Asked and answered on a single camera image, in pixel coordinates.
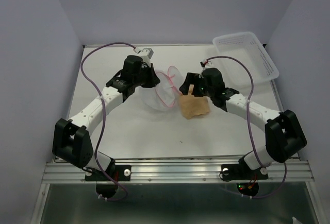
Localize white plastic basket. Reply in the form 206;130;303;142
212;32;279;88

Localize white mesh laundry bag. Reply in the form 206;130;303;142
138;65;184;111

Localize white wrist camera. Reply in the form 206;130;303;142
200;60;213;71
134;47;154;60

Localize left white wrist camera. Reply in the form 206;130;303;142
134;47;154;60

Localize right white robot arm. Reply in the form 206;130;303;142
179;68;307;178

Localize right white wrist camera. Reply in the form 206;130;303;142
200;60;213;71

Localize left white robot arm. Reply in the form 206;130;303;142
52;55;160;180

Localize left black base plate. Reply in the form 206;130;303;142
85;164;131;182

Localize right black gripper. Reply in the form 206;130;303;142
178;72;213;98

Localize aluminium mounting rail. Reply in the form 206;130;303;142
42;157;315;184

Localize beige bra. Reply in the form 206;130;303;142
179;85;210;119

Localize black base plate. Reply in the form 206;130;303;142
85;164;131;182
219;164;269;182

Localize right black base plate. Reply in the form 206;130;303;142
219;164;269;182

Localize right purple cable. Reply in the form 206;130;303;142
201;56;287;200

